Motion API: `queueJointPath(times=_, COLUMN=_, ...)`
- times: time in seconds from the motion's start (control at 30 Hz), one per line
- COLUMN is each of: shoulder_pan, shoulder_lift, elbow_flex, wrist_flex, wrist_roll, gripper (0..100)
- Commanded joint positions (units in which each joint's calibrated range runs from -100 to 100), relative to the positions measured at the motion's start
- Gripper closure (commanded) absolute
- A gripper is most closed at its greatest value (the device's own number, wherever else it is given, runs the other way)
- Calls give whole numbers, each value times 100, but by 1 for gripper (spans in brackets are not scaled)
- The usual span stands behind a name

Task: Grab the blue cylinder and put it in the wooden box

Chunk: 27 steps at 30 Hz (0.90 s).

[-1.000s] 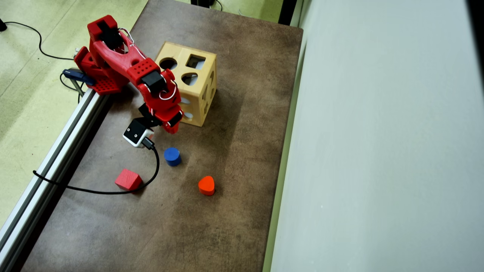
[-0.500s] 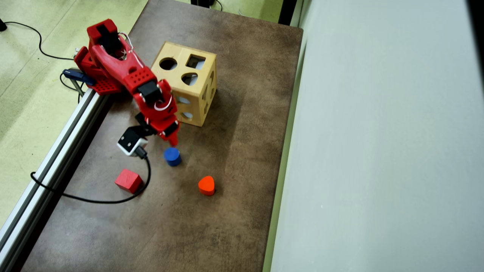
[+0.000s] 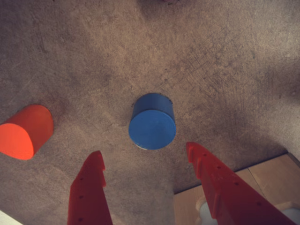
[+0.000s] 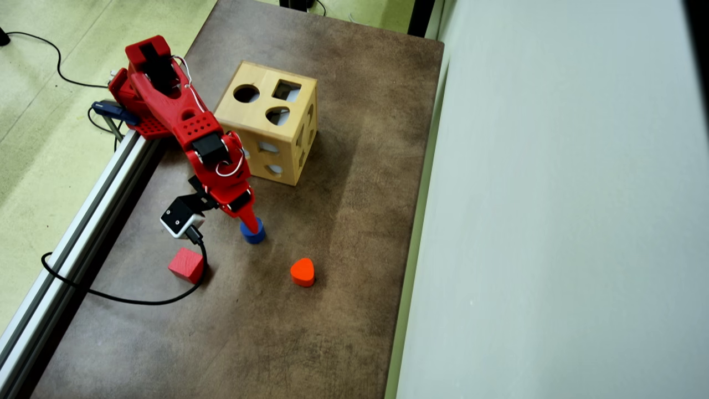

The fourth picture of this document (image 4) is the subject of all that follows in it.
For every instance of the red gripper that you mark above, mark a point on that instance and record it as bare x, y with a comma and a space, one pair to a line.
240, 201

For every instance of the blue wooden cylinder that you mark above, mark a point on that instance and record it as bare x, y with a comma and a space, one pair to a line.
255, 238

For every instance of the wooden shape sorter box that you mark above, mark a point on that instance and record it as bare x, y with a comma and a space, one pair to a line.
277, 119

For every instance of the orange rounded wooden block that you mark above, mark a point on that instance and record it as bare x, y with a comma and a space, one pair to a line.
302, 271

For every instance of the red wooden cube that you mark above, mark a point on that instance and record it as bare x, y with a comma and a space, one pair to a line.
186, 265

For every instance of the blue clamp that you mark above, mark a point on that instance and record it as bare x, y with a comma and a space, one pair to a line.
113, 110

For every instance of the black device on floor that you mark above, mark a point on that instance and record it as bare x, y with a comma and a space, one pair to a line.
296, 4

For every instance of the small black floor object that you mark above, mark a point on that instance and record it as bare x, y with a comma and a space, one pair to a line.
3, 37

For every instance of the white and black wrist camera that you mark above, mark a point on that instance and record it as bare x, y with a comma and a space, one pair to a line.
180, 219

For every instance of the aluminium profile rail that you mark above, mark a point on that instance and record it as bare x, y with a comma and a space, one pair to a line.
72, 249

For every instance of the dark vertical post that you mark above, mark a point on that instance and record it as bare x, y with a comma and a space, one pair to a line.
422, 16

